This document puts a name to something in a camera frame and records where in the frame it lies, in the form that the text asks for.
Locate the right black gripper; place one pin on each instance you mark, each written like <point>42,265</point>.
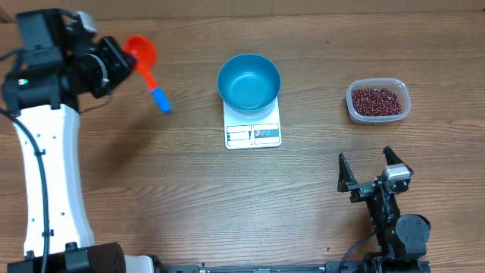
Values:
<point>345,183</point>

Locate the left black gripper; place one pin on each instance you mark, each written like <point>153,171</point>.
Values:
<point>124,63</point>

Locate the orange scoop with blue handle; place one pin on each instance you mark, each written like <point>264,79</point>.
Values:
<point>145,53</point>

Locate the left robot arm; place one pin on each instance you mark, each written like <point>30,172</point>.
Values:
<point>60,60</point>

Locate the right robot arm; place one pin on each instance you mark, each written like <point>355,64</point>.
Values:
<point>401,239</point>

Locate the white digital kitchen scale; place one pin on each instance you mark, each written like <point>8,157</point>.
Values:
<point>252,130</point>

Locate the teal plastic bowl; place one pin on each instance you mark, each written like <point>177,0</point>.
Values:
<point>249,83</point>

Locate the red adzuki beans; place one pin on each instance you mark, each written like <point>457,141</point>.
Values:
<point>375,102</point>

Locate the clear plastic food container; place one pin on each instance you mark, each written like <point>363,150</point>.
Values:
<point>393,84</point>

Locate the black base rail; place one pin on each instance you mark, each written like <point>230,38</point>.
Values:
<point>328,267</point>

